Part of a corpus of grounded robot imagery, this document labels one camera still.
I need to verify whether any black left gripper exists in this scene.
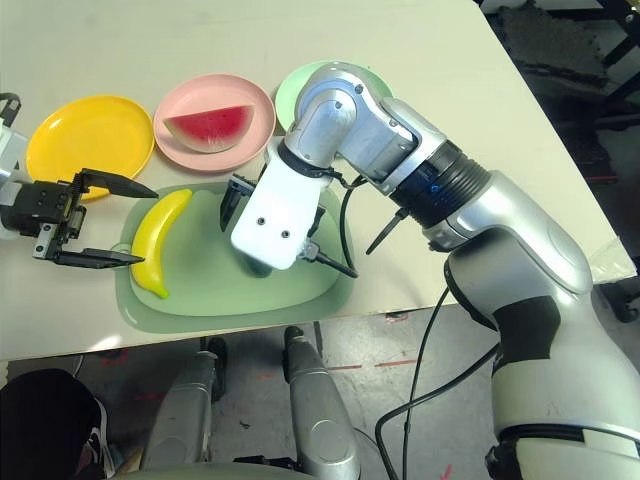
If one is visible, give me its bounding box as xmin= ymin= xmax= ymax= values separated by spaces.
xmin=0 ymin=168 xmax=161 ymax=271

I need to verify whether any bystander dark trouser leg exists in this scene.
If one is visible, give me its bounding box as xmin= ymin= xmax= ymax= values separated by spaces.
xmin=0 ymin=368 xmax=109 ymax=480

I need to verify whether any mint green plastic plate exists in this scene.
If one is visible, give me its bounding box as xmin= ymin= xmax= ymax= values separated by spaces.
xmin=274 ymin=59 xmax=394 ymax=134

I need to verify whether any yellow toy banana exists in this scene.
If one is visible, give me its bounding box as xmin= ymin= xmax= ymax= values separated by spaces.
xmin=129 ymin=188 xmax=194 ymax=300

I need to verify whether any bystander black sneaker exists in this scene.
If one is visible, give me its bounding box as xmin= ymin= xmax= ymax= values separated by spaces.
xmin=77 ymin=397 xmax=126 ymax=476

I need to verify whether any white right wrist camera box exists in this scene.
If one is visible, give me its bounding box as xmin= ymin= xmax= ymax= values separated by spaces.
xmin=229 ymin=147 xmax=326 ymax=271

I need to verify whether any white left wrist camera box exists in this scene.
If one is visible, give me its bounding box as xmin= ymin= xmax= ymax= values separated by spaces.
xmin=0 ymin=124 xmax=27 ymax=177

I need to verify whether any pink plastic plate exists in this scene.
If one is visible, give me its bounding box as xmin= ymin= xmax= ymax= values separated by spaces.
xmin=152 ymin=74 xmax=277 ymax=174

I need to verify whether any grey right robot leg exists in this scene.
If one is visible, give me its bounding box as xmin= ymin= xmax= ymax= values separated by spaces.
xmin=283 ymin=324 xmax=361 ymax=480

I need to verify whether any pale grey robot torso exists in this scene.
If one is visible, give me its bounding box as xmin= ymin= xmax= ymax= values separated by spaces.
xmin=107 ymin=463 xmax=321 ymax=480

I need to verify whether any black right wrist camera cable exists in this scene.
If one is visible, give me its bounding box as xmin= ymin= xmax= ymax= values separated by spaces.
xmin=299 ymin=169 xmax=360 ymax=279

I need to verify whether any yellow plastic plate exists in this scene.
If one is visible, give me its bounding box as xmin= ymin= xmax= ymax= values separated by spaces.
xmin=25 ymin=94 xmax=155 ymax=202

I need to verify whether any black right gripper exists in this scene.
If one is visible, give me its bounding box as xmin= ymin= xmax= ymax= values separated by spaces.
xmin=219 ymin=172 xmax=327 ymax=242

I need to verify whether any black caster wheel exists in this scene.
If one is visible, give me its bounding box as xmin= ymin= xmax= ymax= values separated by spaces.
xmin=612 ymin=279 xmax=640 ymax=324

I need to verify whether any grey robot leg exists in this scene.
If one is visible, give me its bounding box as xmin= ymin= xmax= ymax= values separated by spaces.
xmin=142 ymin=337 xmax=229 ymax=471
xmin=283 ymin=324 xmax=361 ymax=480

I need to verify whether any black hanging arm cable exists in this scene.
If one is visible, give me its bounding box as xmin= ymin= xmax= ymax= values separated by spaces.
xmin=374 ymin=287 xmax=496 ymax=480

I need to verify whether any green cutting board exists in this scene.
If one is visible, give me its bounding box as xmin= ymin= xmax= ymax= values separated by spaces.
xmin=114 ymin=182 xmax=357 ymax=334

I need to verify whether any red toy watermelon slice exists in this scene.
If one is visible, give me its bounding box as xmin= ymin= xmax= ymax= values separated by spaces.
xmin=163 ymin=104 xmax=255 ymax=155

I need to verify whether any black cable tie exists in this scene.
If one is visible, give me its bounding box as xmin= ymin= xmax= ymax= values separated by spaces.
xmin=366 ymin=208 xmax=410 ymax=257

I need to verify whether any grey left robot leg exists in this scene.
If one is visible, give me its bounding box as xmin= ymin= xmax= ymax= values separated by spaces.
xmin=142 ymin=337 xmax=229 ymax=471

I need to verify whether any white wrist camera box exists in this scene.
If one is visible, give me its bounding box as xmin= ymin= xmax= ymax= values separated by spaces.
xmin=229 ymin=147 xmax=326 ymax=271
xmin=0 ymin=124 xmax=27 ymax=177

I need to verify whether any black metal frame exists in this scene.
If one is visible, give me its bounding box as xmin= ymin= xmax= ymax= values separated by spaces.
xmin=597 ymin=0 xmax=640 ymax=109

